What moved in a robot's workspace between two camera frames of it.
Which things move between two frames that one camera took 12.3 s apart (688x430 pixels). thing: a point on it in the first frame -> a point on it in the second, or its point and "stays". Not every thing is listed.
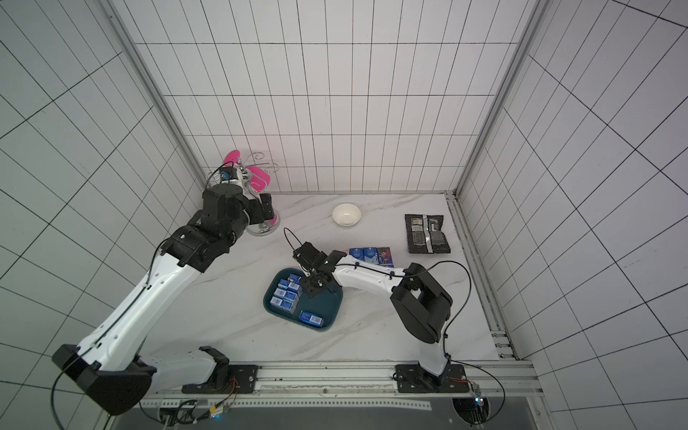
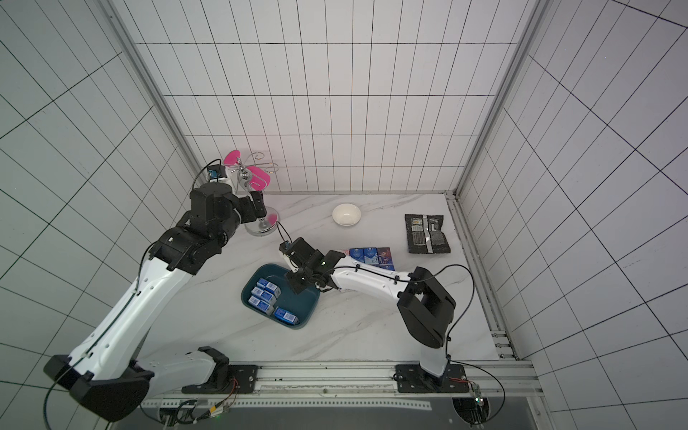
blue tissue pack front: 311,319 -> 286,316
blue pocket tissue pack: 357,253 stays
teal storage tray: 321,312 -> 304,305
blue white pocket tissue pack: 371,254 stays
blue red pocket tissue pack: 385,257 stays
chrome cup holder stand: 265,227 stays
